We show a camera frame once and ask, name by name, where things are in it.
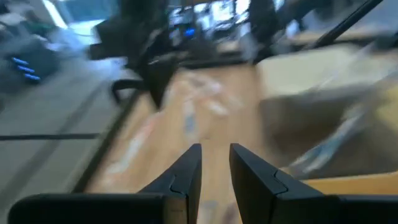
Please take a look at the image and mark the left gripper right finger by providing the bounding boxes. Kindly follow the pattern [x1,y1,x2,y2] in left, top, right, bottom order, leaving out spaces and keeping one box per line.
[229,142,398,224]

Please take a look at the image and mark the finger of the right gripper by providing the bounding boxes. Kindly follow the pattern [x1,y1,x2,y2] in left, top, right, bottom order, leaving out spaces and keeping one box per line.
[143,54,178,110]

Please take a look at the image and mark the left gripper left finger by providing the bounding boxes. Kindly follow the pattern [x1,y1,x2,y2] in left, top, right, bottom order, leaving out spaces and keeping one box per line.
[7,142,203,224]

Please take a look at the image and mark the grey translucent plastic bin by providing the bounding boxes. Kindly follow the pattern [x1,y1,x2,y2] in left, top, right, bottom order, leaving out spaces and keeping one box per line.
[259,79,398,180]

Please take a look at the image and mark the dark computer with blue lights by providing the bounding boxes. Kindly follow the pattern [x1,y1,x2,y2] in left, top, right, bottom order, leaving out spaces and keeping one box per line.
[0,37,60,91]

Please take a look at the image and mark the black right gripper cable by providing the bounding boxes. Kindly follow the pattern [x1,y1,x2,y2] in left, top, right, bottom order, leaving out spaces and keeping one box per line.
[109,78,147,105]

